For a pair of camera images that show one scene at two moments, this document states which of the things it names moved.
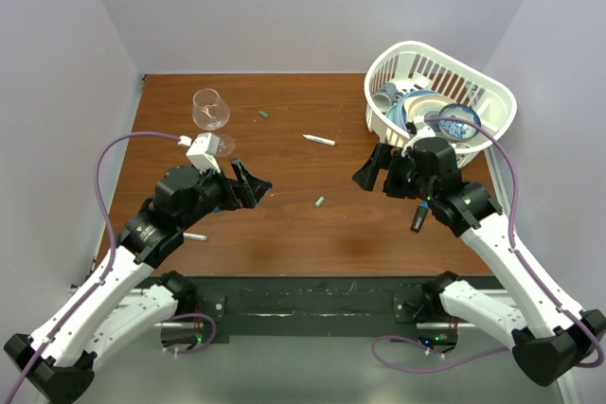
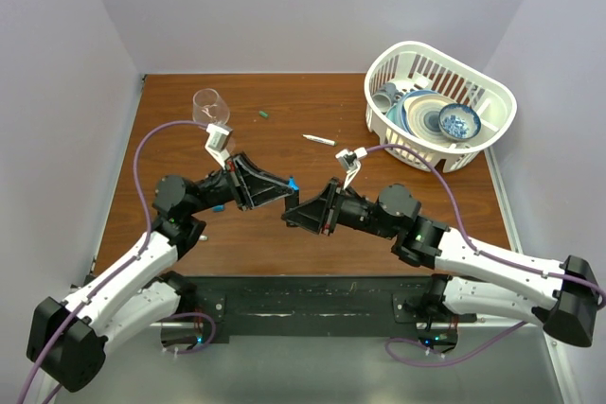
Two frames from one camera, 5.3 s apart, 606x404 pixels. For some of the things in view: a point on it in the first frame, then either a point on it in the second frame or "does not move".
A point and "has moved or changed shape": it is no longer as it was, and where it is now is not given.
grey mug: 385,97 does not move
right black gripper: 387,157 → 318,214
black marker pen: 418,219 has moved or changed shape
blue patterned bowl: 456,130 does not move
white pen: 329,142 does not move
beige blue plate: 427,106 does not move
